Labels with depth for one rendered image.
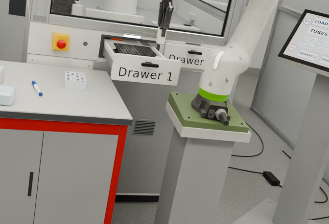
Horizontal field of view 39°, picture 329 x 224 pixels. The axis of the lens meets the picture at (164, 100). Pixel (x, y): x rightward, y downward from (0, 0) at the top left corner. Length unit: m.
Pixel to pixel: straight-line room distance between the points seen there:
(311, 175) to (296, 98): 1.51
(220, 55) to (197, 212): 0.66
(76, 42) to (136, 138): 0.60
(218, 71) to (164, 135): 0.80
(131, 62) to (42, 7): 0.50
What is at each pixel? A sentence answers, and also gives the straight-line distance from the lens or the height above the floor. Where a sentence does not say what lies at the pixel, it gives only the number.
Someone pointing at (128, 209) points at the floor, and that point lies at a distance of 2.60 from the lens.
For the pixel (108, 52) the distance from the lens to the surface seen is 2.12.
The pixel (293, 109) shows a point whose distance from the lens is 4.01.
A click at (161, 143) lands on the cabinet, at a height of 0.38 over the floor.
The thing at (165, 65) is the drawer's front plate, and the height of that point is 0.90.
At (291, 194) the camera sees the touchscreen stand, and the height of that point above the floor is 0.25.
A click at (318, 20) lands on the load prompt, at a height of 1.16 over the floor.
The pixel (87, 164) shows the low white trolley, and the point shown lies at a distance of 1.78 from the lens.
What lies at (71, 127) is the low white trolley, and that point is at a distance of 1.70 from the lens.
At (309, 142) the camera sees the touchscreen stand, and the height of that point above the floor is 0.56.
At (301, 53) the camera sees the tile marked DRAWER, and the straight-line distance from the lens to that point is 2.38.
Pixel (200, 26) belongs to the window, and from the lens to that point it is 2.35.
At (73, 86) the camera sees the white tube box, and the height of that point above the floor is 0.77.
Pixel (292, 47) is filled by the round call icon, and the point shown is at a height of 1.01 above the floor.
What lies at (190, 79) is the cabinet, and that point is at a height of 0.75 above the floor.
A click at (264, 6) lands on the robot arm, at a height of 1.22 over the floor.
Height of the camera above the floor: 1.38
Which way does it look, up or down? 19 degrees down
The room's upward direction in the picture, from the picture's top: 11 degrees clockwise
